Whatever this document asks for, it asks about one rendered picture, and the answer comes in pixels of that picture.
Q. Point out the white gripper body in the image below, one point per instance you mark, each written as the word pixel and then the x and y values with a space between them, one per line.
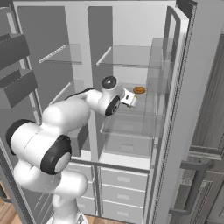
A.
pixel 131 101

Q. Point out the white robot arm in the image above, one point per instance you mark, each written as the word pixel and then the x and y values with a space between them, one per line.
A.
pixel 61 116

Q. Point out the green broccoli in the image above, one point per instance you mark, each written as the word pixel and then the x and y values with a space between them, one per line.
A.
pixel 135 96

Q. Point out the glass fridge shelf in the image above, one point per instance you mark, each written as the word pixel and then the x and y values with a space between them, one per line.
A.
pixel 65 55
pixel 131 57
pixel 70 89
pixel 145 105

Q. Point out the clear glass crisper drawer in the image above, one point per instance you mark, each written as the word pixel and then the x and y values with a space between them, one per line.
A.
pixel 128 137

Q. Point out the grey fridge door with seal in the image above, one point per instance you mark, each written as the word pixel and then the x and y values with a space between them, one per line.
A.
pixel 189 73

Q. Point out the dark grey fridge box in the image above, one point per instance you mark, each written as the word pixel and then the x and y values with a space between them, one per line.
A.
pixel 78 143

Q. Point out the white freezer drawer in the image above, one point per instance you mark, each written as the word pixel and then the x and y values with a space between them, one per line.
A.
pixel 83 169
pixel 87 205
pixel 122 213
pixel 124 178
pixel 124 196

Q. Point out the grey open fridge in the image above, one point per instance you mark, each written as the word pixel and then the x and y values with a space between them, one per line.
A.
pixel 134 23

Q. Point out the grey fridge door with bins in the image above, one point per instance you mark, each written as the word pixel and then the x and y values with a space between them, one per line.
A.
pixel 11 122

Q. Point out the brown round food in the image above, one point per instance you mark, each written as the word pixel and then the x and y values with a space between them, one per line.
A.
pixel 139 89

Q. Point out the clear door bin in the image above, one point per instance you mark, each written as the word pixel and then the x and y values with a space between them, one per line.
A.
pixel 162 67

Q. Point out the grey cabinet run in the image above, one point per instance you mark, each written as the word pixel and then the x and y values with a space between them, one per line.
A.
pixel 211 116

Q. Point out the large grey door bin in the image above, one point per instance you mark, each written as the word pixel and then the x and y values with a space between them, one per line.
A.
pixel 17 89

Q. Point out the small grey door bin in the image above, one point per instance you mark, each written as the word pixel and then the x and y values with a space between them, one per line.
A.
pixel 11 49

